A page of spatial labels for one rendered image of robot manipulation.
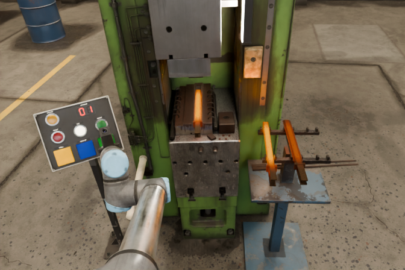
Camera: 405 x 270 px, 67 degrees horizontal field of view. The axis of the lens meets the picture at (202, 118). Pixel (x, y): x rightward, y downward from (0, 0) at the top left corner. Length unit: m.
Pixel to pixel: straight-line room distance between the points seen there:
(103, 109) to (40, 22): 4.50
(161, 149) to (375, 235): 1.60
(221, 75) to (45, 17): 4.35
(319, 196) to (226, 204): 0.59
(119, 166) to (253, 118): 0.94
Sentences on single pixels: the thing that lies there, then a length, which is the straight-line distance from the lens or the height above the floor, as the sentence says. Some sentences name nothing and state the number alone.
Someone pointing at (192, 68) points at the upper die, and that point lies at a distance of 1.45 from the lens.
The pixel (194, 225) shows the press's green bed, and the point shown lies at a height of 0.16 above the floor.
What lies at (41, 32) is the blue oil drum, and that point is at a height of 0.18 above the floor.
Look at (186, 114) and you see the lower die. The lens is 1.70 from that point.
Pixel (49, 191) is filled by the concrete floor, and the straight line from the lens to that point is 2.95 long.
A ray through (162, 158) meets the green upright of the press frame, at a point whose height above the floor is 0.62.
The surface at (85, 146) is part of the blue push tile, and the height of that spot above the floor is 1.03.
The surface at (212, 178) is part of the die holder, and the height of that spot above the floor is 0.63.
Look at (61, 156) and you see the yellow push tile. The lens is 1.58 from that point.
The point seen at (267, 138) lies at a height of 0.97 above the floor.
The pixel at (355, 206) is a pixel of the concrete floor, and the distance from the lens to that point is 2.70.
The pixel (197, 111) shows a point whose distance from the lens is 1.68.
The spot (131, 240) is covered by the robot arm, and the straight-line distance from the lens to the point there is 0.75.
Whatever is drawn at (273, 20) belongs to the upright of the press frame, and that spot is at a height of 1.48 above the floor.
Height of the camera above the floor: 1.97
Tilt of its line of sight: 36 degrees down
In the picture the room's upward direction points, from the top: 3 degrees counter-clockwise
